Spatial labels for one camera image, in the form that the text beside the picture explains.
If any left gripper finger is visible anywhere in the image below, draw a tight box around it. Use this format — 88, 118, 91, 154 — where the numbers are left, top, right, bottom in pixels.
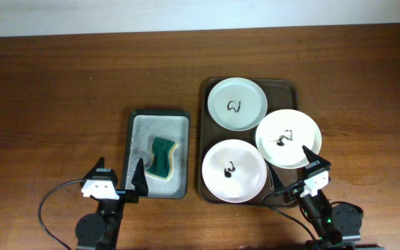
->
83, 157, 105, 181
131, 158, 149, 197

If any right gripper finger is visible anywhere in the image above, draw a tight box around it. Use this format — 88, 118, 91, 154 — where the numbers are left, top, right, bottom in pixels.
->
302, 145, 331, 168
267, 162, 284, 192

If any green and yellow sponge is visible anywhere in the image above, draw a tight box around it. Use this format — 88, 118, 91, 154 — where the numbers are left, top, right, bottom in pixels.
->
146, 137, 178, 180

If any pinkish white plate with stain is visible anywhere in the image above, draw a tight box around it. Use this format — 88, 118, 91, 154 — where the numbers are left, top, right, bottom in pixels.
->
201, 139, 267, 203

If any grey-white plate with stain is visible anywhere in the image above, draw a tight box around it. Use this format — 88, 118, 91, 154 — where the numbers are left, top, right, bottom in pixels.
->
207, 77, 268, 131

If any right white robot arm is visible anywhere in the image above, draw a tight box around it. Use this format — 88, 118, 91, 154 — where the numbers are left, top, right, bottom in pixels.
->
262, 146, 382, 249

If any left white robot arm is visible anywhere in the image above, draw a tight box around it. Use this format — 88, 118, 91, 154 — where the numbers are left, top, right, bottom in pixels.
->
75, 157, 149, 250

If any small dark soapy tray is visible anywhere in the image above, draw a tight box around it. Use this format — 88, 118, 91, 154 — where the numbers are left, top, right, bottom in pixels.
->
120, 110, 190, 199

